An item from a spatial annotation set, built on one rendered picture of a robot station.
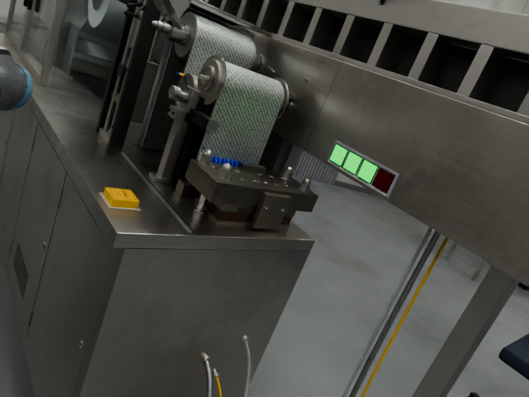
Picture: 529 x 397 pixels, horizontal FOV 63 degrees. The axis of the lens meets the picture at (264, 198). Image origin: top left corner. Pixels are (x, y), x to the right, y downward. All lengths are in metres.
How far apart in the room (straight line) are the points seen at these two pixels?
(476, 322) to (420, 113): 0.56
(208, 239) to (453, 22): 0.82
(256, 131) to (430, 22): 0.58
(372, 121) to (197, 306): 0.72
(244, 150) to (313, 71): 0.35
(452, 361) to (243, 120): 0.90
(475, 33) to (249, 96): 0.62
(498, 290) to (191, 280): 0.79
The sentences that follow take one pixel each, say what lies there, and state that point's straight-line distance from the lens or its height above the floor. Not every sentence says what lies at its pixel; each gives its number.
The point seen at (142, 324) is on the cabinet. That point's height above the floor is 0.63.
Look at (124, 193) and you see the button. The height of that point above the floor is 0.92.
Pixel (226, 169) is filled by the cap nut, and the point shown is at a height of 1.06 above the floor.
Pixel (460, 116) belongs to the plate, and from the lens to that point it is 1.15.
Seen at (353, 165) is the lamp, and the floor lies 1.18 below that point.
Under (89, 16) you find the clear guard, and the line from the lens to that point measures 2.19.
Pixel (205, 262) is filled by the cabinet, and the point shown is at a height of 0.82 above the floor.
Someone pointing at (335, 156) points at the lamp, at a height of 1.18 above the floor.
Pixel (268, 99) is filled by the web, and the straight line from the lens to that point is 1.38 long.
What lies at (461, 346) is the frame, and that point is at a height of 0.88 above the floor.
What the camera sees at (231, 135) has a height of 1.11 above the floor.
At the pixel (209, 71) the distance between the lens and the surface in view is 1.31.
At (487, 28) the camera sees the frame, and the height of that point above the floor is 1.61.
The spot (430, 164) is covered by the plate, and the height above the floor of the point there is 1.28.
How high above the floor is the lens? 1.37
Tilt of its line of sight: 17 degrees down
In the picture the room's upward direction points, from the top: 22 degrees clockwise
